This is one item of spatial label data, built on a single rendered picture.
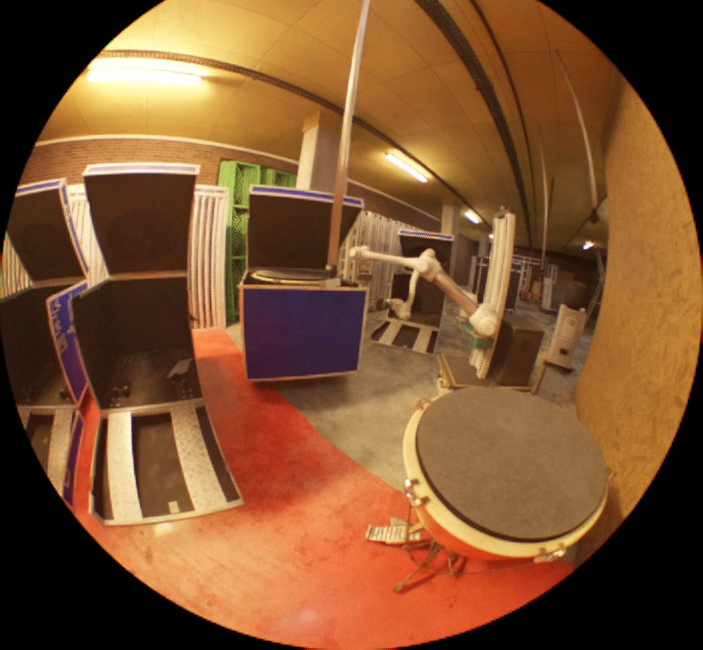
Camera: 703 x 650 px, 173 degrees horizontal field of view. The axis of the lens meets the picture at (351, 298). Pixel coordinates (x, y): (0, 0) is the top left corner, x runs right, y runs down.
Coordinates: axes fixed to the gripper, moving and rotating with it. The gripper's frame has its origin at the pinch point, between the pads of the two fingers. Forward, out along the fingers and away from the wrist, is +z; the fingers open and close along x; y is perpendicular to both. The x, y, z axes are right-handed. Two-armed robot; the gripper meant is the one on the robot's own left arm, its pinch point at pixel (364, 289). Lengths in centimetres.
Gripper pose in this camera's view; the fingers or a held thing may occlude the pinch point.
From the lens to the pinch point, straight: 201.3
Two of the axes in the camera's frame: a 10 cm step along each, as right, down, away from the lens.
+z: -0.3, 10.0, 0.4
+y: 4.0, 0.5, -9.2
